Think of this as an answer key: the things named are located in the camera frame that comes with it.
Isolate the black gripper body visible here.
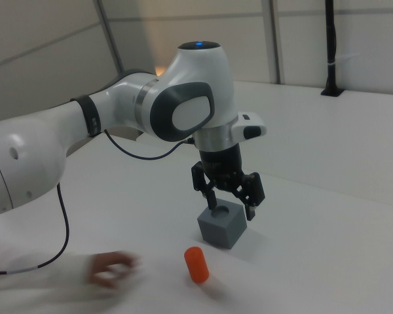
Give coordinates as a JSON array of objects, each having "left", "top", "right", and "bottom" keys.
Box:
[{"left": 198, "top": 145, "right": 247, "bottom": 194}]

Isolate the orange cylinder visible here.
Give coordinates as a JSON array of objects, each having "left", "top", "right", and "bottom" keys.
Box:
[{"left": 183, "top": 247, "right": 211, "bottom": 284}]

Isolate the grey block with hole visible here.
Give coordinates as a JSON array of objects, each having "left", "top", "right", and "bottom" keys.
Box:
[{"left": 196, "top": 199, "right": 248, "bottom": 251}]

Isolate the person's hand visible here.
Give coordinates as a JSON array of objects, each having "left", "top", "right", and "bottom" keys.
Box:
[{"left": 86, "top": 250, "right": 143, "bottom": 290}]

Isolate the black pole with base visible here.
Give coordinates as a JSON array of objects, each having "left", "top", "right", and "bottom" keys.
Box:
[{"left": 320, "top": 0, "right": 345, "bottom": 97}]

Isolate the black strap on arm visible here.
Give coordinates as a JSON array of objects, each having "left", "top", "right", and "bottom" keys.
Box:
[{"left": 69, "top": 94, "right": 103, "bottom": 137}]

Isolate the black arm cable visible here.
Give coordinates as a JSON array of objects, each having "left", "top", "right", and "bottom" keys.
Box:
[{"left": 0, "top": 129, "right": 196, "bottom": 276}]

